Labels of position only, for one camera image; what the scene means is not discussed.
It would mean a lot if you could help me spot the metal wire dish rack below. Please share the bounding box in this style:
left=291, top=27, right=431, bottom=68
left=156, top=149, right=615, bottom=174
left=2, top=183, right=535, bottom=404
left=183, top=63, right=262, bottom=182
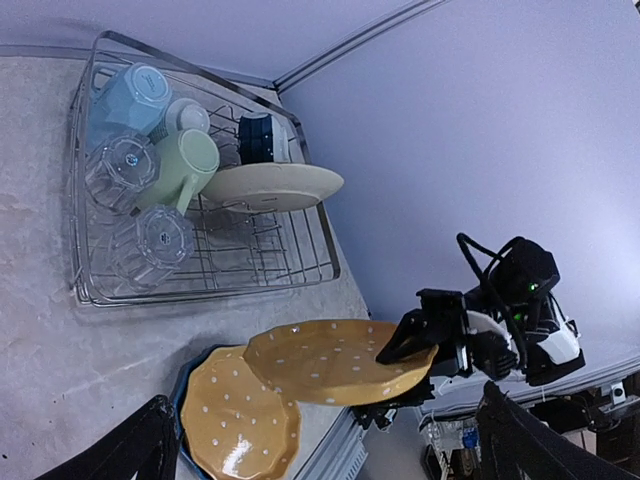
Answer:
left=68, top=30, right=341, bottom=307

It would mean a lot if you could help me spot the clear glass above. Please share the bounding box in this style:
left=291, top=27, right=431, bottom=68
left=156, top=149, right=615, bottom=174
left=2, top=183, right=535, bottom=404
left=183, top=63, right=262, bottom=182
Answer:
left=85, top=130, right=161, bottom=216
left=91, top=204, right=195, bottom=293

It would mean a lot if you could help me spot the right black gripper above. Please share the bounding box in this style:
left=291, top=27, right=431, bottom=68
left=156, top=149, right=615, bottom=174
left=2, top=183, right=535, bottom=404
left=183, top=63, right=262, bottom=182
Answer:
left=375, top=289, right=518, bottom=403

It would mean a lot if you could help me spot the aluminium front rail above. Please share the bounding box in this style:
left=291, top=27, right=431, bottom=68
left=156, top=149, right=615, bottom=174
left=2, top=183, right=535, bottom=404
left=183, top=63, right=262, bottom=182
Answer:
left=294, top=407, right=368, bottom=480

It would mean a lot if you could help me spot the blue dotted plate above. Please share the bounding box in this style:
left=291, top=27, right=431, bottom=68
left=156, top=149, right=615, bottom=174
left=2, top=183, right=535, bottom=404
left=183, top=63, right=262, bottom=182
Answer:
left=170, top=344, right=226, bottom=480

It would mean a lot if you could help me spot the clear glass far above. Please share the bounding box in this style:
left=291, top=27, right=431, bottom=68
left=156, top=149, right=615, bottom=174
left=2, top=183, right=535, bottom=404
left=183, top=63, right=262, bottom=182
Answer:
left=85, top=130, right=161, bottom=216

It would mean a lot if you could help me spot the right corner aluminium post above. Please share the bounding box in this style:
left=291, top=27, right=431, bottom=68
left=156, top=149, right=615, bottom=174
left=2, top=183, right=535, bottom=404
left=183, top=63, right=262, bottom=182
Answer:
left=273, top=0, right=448, bottom=93

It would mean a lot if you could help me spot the clear glass near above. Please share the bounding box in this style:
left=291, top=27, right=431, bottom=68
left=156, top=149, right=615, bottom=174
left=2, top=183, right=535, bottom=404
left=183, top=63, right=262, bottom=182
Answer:
left=91, top=204, right=195, bottom=293

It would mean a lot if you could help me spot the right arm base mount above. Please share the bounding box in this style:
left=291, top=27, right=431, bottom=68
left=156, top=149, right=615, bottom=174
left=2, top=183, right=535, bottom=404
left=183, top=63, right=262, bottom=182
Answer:
left=350, top=401, right=400, bottom=432

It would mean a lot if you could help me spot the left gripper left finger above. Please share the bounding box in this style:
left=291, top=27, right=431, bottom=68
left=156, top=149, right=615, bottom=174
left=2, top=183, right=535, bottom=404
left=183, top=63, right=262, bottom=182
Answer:
left=40, top=395, right=178, bottom=479

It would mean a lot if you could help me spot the dark blue bowl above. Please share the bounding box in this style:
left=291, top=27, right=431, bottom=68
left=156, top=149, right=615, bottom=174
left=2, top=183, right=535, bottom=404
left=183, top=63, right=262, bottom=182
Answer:
left=238, top=112, right=291, bottom=165

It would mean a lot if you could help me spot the yellow dotted plate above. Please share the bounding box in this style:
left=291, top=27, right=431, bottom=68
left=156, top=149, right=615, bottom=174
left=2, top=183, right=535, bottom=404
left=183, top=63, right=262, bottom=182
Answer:
left=243, top=319, right=438, bottom=406
left=180, top=346, right=301, bottom=479

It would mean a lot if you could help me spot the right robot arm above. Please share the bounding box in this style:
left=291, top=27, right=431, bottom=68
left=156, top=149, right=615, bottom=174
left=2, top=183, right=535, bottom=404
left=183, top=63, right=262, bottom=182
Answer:
left=376, top=233, right=586, bottom=405

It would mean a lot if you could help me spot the green mug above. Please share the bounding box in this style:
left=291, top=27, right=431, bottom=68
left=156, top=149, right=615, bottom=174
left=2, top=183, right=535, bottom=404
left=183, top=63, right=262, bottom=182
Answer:
left=135, top=129, right=220, bottom=215

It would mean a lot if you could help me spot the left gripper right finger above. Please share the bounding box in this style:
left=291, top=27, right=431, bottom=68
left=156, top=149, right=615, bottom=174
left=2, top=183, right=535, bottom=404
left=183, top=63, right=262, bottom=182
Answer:
left=476, top=381, right=635, bottom=480

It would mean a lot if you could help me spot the light blue faceted cup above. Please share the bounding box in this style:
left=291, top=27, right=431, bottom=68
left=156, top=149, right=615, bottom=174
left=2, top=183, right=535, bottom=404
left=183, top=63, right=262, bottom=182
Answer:
left=88, top=63, right=173, bottom=135

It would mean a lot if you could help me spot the beige plate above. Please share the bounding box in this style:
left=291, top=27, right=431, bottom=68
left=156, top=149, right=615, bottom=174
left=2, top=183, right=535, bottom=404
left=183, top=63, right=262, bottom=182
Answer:
left=201, top=163, right=344, bottom=214

